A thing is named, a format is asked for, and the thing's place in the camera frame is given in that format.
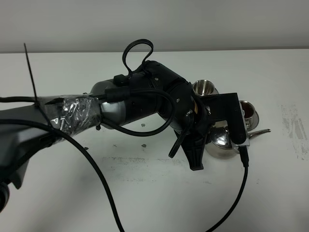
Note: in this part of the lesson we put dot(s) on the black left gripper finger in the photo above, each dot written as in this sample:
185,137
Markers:
193,146

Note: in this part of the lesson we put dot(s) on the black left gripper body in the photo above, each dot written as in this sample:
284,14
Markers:
153,88

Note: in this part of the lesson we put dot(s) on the stainless steel teapot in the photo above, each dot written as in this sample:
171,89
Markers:
220,145

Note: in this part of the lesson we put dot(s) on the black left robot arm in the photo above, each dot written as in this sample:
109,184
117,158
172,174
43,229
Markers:
24,131

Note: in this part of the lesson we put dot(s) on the rear stainless steel teacup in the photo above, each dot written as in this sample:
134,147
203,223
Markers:
203,87

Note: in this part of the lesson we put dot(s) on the stainless steel teacup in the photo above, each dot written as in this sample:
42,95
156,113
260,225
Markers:
203,87
249,113

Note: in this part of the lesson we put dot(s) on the front stainless steel teacup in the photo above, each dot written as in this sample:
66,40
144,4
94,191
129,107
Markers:
249,113

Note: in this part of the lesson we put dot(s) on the front stainless steel saucer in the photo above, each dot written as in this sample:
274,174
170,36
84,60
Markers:
256,120

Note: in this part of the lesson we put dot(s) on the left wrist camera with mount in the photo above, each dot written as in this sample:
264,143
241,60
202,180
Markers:
227,107

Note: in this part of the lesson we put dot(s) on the black cable tie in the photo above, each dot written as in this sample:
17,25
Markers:
31,75

